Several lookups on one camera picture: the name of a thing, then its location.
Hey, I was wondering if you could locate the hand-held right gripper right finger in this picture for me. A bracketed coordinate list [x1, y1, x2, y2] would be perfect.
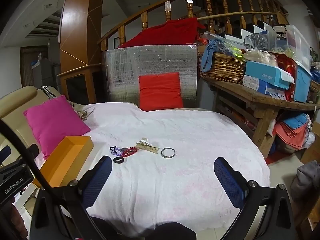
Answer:
[214, 157, 299, 240]

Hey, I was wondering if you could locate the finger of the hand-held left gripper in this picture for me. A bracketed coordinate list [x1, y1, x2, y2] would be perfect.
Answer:
[0, 145, 12, 164]
[24, 144, 40, 164]

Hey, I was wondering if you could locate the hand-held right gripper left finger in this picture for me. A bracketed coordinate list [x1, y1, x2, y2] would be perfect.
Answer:
[29, 155, 113, 240]

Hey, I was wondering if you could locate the orange cardboard box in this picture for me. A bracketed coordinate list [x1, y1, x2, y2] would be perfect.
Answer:
[32, 136, 95, 188]

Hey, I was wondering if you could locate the red bead bracelet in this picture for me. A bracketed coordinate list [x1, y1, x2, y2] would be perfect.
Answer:
[121, 146, 138, 158]

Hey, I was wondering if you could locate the gold comb hair clip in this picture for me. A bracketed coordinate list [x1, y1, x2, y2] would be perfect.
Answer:
[135, 142, 160, 154]

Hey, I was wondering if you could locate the silver metal wristwatch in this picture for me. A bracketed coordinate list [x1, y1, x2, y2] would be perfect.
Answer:
[160, 147, 176, 158]

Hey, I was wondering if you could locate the pink pillow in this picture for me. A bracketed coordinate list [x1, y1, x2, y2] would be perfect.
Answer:
[23, 95, 92, 160]

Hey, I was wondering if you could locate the beige leather sofa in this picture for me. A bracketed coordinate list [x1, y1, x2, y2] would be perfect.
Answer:
[0, 85, 88, 210]

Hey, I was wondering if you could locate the striped cloth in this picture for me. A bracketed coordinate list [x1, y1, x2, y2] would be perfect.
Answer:
[40, 86, 59, 100]

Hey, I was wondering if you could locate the beige patterned cloth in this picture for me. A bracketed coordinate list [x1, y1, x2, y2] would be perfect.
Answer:
[70, 101, 94, 123]

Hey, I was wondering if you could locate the white pink embossed blanket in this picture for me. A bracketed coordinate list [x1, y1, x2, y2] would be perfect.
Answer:
[32, 102, 272, 238]

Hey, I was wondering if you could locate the grey cloth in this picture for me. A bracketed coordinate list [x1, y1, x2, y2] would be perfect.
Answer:
[290, 161, 320, 202]

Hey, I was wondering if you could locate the stack of folded cloths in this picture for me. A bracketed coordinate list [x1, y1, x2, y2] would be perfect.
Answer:
[272, 114, 310, 153]

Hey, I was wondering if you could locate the brown wooden door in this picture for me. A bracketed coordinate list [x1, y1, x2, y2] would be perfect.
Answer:
[20, 45, 48, 90]

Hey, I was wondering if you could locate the wooden table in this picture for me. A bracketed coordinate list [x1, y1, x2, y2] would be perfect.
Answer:
[200, 75, 320, 158]

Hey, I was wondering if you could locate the wooden cabinet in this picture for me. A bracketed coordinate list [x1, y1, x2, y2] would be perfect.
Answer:
[57, 64, 103, 104]

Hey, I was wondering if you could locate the white floral box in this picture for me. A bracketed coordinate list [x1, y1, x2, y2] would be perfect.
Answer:
[242, 75, 287, 100]

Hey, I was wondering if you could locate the red pillow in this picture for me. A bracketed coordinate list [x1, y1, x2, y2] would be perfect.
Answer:
[138, 72, 185, 112]

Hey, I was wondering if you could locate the wicker basket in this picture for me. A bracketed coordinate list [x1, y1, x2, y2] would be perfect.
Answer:
[197, 52, 247, 84]

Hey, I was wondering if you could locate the blue shoe box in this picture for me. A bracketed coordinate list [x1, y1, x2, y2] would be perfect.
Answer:
[244, 60, 295, 90]

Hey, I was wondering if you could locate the blue plastic bin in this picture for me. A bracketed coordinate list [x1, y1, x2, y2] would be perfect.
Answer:
[294, 64, 313, 103]

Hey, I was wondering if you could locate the blue cloth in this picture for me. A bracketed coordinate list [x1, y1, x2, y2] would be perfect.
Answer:
[201, 39, 225, 73]

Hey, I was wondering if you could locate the silver foil insulation mat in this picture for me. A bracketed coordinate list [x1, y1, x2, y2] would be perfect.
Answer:
[101, 44, 199, 110]

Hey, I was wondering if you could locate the red gift bag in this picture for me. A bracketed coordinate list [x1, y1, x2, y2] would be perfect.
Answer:
[275, 54, 298, 100]

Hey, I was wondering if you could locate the wooden pillar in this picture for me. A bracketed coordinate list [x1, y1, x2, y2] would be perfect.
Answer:
[59, 0, 107, 67]

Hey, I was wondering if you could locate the clear plastic bag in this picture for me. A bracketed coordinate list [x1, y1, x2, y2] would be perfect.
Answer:
[244, 33, 269, 53]

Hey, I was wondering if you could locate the clear plastic storage box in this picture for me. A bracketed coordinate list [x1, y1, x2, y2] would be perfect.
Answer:
[265, 24, 313, 68]

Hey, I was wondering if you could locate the red cloth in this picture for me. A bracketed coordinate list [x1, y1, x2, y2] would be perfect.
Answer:
[117, 17, 207, 49]

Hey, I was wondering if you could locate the wooden stair railing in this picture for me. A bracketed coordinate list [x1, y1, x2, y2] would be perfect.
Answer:
[97, 0, 290, 53]

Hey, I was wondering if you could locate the black cable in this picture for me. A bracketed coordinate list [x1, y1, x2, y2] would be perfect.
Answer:
[0, 119, 65, 202]

